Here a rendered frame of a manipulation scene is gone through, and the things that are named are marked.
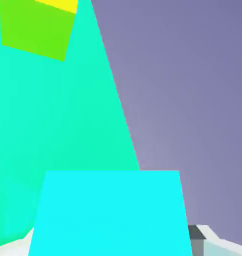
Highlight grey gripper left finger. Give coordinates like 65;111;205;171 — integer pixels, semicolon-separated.
0;226;35;256

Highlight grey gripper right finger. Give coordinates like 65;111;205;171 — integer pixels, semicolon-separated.
187;224;242;256

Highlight small cyan cube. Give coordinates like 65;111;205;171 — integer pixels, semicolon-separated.
27;170;194;256

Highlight small yellow cube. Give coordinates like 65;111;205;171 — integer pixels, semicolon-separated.
0;0;79;62

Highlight large green box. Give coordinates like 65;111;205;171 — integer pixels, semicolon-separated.
0;0;141;249

